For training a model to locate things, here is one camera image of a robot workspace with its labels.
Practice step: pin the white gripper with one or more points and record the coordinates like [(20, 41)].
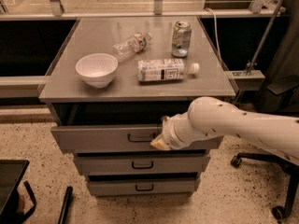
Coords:
[(168, 132)]

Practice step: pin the grey top drawer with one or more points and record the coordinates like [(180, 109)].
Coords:
[(105, 139)]

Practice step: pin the grey drawer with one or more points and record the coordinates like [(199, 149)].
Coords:
[(143, 187), (142, 164), (105, 139)]

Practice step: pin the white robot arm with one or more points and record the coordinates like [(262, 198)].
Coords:
[(208, 118)]

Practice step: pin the grey middle drawer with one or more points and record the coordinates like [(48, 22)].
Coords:
[(142, 164)]

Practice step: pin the grey bottom drawer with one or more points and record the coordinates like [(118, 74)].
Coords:
[(143, 187)]

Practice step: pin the grey drawer cabinet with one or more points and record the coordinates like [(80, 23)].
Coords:
[(125, 101)]

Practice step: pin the white labelled drink bottle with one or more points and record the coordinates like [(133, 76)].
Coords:
[(165, 70)]

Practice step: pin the clear crushed water bottle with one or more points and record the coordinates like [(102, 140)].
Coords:
[(131, 45)]

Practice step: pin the white bowl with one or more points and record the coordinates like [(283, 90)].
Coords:
[(97, 69)]

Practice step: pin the green soda can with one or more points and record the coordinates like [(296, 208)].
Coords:
[(181, 39)]

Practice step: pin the metal clamp stand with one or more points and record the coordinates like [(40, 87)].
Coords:
[(250, 79)]

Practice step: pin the black office chair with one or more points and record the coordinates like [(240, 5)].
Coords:
[(271, 99)]

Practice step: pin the black bar on floor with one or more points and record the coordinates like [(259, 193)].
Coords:
[(66, 204)]

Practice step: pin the black side table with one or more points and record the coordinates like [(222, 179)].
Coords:
[(11, 173)]

